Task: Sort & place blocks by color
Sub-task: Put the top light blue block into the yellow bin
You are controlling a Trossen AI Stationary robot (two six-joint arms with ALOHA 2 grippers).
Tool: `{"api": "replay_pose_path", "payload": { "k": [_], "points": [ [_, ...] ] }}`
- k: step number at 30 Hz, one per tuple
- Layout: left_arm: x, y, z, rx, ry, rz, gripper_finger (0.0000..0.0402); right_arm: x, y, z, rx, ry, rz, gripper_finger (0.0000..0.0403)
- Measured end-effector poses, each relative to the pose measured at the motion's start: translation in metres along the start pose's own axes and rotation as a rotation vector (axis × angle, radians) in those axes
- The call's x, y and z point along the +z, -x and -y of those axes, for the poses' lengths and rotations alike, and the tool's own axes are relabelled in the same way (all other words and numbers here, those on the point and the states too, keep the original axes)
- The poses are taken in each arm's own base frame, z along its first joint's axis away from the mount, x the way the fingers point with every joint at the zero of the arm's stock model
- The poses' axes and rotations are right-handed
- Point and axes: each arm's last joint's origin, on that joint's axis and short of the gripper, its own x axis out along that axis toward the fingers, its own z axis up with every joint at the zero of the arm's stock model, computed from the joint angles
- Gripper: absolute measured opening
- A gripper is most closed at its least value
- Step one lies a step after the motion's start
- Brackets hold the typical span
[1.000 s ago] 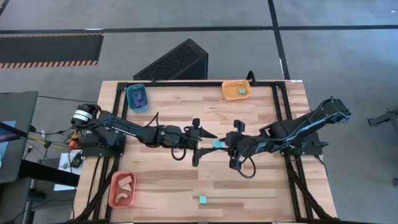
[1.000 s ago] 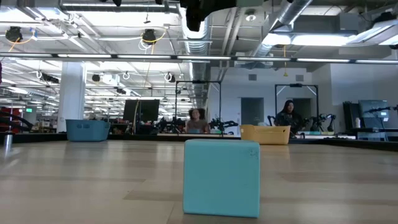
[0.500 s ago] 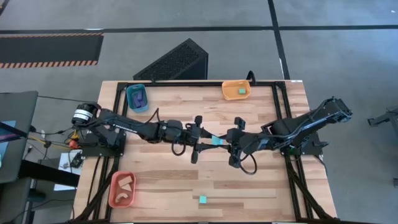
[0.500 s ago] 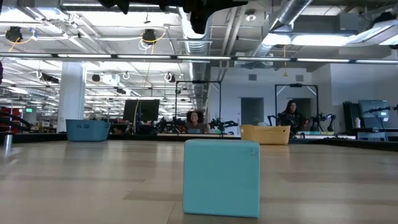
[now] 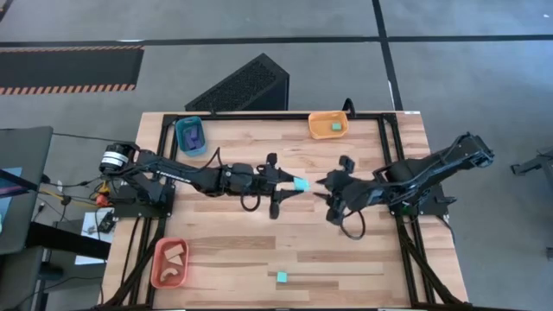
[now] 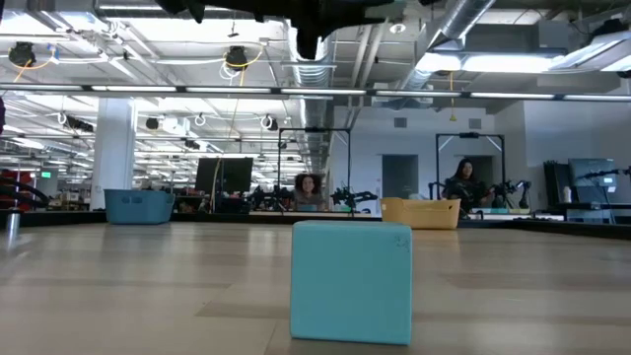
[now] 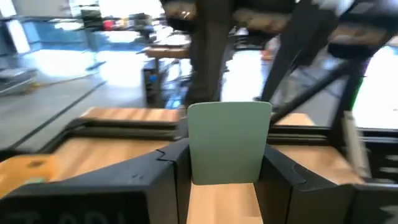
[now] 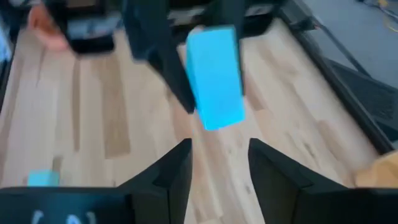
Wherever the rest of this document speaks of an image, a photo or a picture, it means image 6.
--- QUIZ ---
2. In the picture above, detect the black overhead rig frame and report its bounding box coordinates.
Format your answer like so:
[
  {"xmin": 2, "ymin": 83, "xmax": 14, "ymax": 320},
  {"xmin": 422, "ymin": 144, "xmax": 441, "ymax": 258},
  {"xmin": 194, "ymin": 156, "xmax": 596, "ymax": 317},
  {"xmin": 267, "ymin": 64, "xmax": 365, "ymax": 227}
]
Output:
[
  {"xmin": 435, "ymin": 131, "xmax": 506, "ymax": 209},
  {"xmin": 277, "ymin": 126, "xmax": 352, "ymax": 216}
]

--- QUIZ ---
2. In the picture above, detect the long ceiling light strip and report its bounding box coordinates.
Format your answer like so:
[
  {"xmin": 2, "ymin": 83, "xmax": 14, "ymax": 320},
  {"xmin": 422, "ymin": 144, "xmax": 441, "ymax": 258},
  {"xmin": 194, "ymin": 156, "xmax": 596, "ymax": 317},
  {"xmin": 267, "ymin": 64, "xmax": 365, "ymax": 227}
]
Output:
[{"xmin": 0, "ymin": 83, "xmax": 631, "ymax": 103}]

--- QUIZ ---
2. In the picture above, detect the blue plastic bin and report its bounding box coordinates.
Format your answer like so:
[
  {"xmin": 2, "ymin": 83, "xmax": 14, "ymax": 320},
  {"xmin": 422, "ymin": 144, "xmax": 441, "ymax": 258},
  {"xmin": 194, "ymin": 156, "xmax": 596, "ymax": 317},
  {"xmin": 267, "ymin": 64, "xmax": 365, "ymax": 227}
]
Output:
[{"xmin": 104, "ymin": 188, "xmax": 175, "ymax": 226}]

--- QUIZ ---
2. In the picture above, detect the teal block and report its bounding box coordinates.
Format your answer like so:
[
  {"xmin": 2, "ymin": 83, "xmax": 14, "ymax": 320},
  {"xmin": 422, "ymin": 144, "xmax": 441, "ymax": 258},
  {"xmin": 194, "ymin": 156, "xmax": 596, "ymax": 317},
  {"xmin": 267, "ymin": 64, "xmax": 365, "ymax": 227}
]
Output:
[{"xmin": 289, "ymin": 219, "xmax": 413, "ymax": 346}]

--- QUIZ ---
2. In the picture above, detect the grey door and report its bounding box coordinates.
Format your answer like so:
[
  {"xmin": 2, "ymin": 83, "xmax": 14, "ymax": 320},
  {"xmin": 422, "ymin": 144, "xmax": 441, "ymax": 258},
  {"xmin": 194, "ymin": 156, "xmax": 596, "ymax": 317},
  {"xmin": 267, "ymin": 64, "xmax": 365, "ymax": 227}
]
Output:
[{"xmin": 382, "ymin": 154, "xmax": 420, "ymax": 200}]

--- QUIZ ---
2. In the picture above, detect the black ceiling cable reel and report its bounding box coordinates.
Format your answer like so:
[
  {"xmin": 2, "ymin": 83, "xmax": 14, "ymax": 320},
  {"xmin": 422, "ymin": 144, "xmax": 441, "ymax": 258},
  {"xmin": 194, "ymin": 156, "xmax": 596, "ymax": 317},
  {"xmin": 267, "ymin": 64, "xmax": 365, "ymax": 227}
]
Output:
[
  {"xmin": 224, "ymin": 45, "xmax": 249, "ymax": 71},
  {"xmin": 8, "ymin": 41, "xmax": 37, "ymax": 68}
]

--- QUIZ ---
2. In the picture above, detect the black aluminium table frame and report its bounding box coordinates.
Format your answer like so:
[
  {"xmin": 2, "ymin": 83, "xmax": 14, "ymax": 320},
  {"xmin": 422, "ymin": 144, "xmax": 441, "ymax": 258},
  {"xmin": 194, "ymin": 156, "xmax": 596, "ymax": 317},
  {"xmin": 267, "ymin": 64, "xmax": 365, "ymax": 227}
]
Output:
[{"xmin": 0, "ymin": 209, "xmax": 631, "ymax": 242}]

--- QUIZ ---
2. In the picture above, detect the grey desktop monitor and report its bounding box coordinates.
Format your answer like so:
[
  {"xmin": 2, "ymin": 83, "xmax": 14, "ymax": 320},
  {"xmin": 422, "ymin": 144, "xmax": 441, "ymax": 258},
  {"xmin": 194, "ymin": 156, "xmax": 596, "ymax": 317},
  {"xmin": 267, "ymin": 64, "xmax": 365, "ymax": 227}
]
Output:
[{"xmin": 568, "ymin": 157, "xmax": 617, "ymax": 189}]

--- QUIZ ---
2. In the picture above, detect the silver ventilation duct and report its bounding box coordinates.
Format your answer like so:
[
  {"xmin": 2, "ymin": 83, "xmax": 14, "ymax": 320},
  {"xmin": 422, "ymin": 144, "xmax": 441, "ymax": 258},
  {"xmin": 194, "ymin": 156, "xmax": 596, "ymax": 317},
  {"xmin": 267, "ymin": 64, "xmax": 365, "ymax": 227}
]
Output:
[
  {"xmin": 287, "ymin": 19, "xmax": 337, "ymax": 175},
  {"xmin": 391, "ymin": 0, "xmax": 497, "ymax": 103}
]

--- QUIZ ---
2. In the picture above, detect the red equipment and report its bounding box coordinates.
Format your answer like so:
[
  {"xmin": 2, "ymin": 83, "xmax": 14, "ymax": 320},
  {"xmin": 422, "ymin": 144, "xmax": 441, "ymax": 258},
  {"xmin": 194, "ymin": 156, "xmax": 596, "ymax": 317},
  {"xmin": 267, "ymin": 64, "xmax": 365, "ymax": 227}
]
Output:
[{"xmin": 0, "ymin": 169, "xmax": 36, "ymax": 211}]

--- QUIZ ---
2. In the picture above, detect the silver metal post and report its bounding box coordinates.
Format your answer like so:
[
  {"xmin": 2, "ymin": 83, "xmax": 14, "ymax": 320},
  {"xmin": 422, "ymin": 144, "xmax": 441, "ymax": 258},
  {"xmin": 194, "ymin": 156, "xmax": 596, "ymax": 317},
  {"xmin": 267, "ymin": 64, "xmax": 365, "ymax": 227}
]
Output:
[{"xmin": 5, "ymin": 209, "xmax": 22, "ymax": 241}]

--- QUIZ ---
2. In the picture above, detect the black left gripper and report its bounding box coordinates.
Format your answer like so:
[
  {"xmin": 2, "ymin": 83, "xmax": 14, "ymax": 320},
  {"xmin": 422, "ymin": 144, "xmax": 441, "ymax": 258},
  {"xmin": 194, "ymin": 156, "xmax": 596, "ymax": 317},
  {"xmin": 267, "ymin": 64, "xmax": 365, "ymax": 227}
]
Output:
[{"xmin": 283, "ymin": 0, "xmax": 390, "ymax": 61}]

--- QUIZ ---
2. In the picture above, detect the person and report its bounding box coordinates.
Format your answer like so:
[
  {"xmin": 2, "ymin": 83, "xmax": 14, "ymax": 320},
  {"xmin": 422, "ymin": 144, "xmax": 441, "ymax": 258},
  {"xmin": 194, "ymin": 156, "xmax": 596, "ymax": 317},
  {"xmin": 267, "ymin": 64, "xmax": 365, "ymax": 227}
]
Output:
[
  {"xmin": 442, "ymin": 157, "xmax": 494, "ymax": 221},
  {"xmin": 293, "ymin": 172, "xmax": 327, "ymax": 212}
]

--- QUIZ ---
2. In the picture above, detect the black monitor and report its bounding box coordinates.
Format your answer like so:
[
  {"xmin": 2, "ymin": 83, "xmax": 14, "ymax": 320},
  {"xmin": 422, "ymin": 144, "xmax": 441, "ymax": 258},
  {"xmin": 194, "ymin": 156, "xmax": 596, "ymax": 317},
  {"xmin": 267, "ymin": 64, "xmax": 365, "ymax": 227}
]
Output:
[{"xmin": 194, "ymin": 157, "xmax": 254, "ymax": 195}]

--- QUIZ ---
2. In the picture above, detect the yellow plastic bin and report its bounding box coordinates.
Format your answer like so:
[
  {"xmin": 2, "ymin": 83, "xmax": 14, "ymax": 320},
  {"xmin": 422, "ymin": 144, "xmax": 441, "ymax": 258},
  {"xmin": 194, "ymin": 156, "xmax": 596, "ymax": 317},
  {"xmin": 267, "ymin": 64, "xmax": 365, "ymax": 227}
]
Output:
[{"xmin": 380, "ymin": 197, "xmax": 461, "ymax": 231}]

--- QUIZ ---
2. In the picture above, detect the white pillar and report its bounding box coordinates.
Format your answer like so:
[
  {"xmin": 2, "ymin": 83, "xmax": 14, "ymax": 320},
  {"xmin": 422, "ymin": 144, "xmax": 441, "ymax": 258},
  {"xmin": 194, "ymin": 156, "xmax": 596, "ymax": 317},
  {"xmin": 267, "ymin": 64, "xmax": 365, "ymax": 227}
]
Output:
[{"xmin": 90, "ymin": 97, "xmax": 137, "ymax": 211}]

